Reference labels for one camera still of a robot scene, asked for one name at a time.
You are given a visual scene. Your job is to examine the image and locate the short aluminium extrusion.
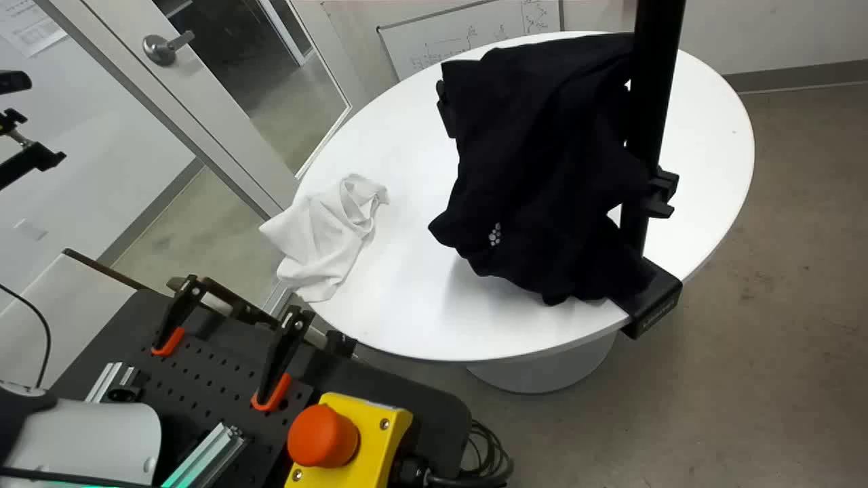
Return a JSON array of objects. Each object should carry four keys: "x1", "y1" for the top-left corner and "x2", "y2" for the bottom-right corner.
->
[{"x1": 82, "y1": 362, "x2": 137, "y2": 406}]

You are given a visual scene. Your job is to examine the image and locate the white round table pedestal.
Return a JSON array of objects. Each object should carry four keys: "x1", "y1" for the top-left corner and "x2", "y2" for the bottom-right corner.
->
[{"x1": 464, "y1": 329, "x2": 619, "y2": 395}]

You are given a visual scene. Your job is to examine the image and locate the orange-handled clamps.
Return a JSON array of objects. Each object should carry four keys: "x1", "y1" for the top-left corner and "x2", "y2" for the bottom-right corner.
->
[{"x1": 63, "y1": 248, "x2": 357, "y2": 353}]

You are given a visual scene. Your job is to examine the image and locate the white cloth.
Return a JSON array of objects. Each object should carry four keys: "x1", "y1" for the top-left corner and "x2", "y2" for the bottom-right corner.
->
[{"x1": 258, "y1": 170, "x2": 390, "y2": 307}]

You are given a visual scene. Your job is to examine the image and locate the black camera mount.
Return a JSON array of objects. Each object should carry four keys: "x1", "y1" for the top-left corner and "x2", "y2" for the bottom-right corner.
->
[{"x1": 0, "y1": 69, "x2": 67, "y2": 192}]

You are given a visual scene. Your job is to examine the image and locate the black coiled cables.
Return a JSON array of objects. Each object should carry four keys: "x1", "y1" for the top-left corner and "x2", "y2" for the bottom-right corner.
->
[{"x1": 395, "y1": 419, "x2": 516, "y2": 488}]

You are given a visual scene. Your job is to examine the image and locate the yellow emergency stop red button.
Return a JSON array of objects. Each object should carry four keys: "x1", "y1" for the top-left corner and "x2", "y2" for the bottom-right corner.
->
[{"x1": 282, "y1": 391, "x2": 418, "y2": 488}]

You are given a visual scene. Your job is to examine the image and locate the silver door handle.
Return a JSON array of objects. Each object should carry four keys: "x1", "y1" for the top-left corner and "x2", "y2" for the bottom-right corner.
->
[{"x1": 140, "y1": 28, "x2": 198, "y2": 69}]

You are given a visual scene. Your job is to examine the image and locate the whiteboard with drawings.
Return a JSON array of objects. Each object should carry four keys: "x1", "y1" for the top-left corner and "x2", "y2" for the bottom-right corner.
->
[{"x1": 373, "y1": 0, "x2": 563, "y2": 81}]

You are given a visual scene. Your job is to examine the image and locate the thin black cable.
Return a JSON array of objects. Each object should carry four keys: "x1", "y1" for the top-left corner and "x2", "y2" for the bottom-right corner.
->
[{"x1": 0, "y1": 282, "x2": 53, "y2": 391}]

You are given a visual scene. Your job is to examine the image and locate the black cloth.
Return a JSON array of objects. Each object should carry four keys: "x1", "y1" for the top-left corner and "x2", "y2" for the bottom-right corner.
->
[{"x1": 426, "y1": 32, "x2": 668, "y2": 307}]

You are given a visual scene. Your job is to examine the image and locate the long aluminium extrusion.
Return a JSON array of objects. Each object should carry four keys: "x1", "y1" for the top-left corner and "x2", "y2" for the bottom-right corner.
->
[{"x1": 160, "y1": 421, "x2": 250, "y2": 488}]

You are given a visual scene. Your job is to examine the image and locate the black perforated mounting board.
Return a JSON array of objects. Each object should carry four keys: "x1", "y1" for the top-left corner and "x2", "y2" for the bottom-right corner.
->
[{"x1": 48, "y1": 287, "x2": 474, "y2": 488}]

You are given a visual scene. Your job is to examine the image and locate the paper sheet on wall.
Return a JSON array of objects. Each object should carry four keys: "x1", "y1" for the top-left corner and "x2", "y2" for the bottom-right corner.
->
[{"x1": 0, "y1": 0, "x2": 67, "y2": 61}]

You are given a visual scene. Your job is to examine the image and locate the black clamp orange handle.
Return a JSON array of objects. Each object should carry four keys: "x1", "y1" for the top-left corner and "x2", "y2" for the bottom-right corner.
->
[
  {"x1": 147, "y1": 271, "x2": 227, "y2": 362},
  {"x1": 250, "y1": 303, "x2": 318, "y2": 419}
]

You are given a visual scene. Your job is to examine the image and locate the white framed glass door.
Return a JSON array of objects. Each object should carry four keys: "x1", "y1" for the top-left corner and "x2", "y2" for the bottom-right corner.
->
[{"x1": 36, "y1": 0, "x2": 352, "y2": 221}]

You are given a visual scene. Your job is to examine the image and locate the black clamp-on stand pole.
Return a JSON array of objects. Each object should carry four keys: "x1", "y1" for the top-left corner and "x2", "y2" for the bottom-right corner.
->
[{"x1": 619, "y1": 0, "x2": 688, "y2": 341}]

